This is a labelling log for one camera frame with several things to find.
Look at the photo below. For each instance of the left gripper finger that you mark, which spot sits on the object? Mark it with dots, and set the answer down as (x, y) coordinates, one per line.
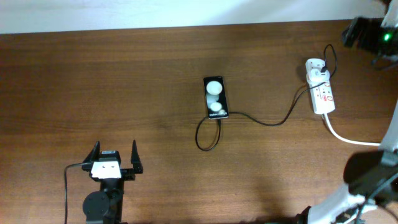
(94, 153)
(135, 159)

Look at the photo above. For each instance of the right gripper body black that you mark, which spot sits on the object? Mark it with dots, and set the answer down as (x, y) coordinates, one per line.
(369, 38)

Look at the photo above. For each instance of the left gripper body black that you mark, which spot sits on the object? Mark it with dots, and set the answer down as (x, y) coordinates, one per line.
(127, 173)

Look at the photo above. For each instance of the black smartphone with white circles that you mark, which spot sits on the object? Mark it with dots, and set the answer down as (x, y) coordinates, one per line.
(215, 97)

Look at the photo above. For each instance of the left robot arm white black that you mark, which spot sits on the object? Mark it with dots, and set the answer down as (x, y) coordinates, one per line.
(105, 206)

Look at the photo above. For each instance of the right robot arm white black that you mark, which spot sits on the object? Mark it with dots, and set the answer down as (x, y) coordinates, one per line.
(370, 177)

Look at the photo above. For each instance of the white USB charger plug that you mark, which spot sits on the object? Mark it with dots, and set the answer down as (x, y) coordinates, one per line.
(315, 76)

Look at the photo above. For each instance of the white power strip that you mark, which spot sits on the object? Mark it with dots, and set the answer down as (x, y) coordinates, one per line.
(321, 93)

